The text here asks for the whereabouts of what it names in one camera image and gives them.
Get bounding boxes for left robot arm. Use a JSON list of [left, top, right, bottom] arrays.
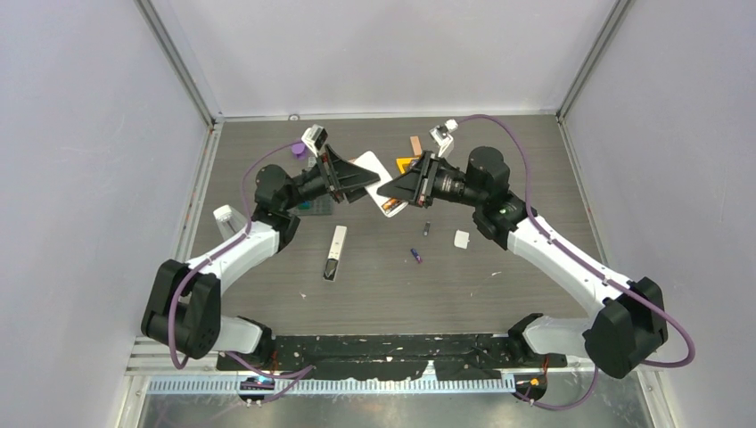
[[141, 144, 380, 369]]

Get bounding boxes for purple battery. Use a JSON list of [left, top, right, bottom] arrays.
[[410, 249, 423, 264]]

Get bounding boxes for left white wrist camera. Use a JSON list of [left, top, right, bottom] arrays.
[[300, 124, 328, 156]]

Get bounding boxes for orange toy board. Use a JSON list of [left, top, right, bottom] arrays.
[[395, 157, 420, 174]]

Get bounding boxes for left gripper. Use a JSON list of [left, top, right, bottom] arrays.
[[283, 145, 382, 211]]

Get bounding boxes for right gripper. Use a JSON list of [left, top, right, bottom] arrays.
[[377, 152, 484, 210]]

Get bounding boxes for white battery cover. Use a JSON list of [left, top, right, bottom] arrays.
[[453, 230, 470, 249]]

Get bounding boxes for white metronome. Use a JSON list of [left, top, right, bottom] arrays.
[[213, 204, 248, 241]]

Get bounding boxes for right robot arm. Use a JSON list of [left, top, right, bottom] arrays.
[[377, 146, 669, 379]]

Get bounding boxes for orange battery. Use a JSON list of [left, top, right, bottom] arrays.
[[382, 200, 406, 215]]

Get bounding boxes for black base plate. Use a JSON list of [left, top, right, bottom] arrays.
[[214, 332, 567, 381]]

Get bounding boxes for large white remote control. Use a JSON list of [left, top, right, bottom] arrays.
[[351, 150, 410, 219]]

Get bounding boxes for slim white remote control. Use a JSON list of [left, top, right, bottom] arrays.
[[323, 226, 348, 282]]

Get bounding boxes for thin wooden stick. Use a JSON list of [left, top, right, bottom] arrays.
[[409, 136, 423, 157]]

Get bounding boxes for grey lego baseplate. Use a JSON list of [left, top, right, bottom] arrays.
[[292, 195, 335, 217]]

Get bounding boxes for purple cap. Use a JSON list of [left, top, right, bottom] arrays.
[[291, 142, 308, 160]]

